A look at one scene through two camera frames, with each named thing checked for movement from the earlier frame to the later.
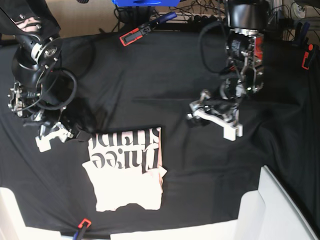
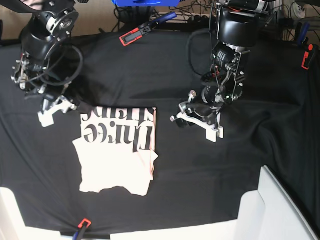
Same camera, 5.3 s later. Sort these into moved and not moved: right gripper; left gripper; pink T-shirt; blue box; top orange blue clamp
Moved: left gripper; pink T-shirt; right gripper
Not moved: blue box; top orange blue clamp
